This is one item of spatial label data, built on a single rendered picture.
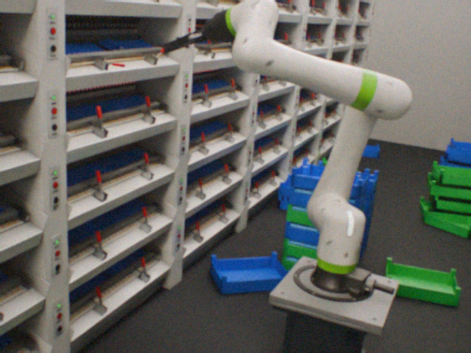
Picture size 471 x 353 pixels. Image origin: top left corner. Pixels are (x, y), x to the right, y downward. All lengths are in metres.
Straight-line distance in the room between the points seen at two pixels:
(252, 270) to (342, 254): 0.85
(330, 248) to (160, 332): 0.70
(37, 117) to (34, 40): 0.19
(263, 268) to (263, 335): 0.53
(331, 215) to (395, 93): 0.40
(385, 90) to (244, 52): 0.41
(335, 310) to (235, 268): 0.91
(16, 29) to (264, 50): 0.62
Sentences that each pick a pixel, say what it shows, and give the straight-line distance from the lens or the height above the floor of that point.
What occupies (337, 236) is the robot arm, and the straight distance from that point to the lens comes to 1.64.
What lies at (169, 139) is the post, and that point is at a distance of 2.05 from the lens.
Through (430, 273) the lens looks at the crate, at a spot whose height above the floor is 0.04.
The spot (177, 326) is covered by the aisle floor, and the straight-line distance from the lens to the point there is 2.03.
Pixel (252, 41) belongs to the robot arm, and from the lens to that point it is 1.47.
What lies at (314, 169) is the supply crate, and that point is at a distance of 2.49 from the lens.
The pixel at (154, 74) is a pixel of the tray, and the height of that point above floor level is 0.87.
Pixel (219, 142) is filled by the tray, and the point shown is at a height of 0.52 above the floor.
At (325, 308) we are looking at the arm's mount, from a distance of 1.61.
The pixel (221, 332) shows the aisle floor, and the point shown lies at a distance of 2.01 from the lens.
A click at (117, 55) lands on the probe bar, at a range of 1.75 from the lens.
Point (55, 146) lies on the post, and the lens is 1.49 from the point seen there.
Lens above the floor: 1.10
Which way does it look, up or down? 17 degrees down
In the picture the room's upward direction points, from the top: 4 degrees clockwise
